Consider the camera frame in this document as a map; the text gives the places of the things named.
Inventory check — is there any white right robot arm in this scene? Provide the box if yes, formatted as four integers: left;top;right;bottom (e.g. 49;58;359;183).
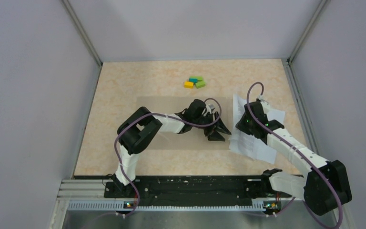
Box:
235;99;352;216

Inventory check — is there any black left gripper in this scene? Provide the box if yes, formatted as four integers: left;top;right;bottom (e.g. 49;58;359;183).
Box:
193;112;231;142

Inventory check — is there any teal block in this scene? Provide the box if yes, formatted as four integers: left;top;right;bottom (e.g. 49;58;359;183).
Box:
188;78;199;83

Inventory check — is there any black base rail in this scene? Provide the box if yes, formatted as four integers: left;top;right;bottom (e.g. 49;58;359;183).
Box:
104;175;290;207

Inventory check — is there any yellow block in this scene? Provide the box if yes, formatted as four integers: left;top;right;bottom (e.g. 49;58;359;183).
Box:
183;81;194;88

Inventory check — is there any grey slotted cable duct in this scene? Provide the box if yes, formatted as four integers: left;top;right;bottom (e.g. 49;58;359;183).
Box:
67;200;265;212

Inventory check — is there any printed white paper sheet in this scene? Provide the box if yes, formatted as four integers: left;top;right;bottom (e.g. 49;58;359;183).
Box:
229;94;277;164

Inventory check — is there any light green block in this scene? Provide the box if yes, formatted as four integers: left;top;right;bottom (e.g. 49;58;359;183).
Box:
194;81;206;88

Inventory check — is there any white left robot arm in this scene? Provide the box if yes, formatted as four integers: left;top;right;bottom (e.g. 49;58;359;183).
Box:
112;99;232;197

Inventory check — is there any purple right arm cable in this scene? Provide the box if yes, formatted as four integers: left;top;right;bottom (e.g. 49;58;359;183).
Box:
246;82;344;229

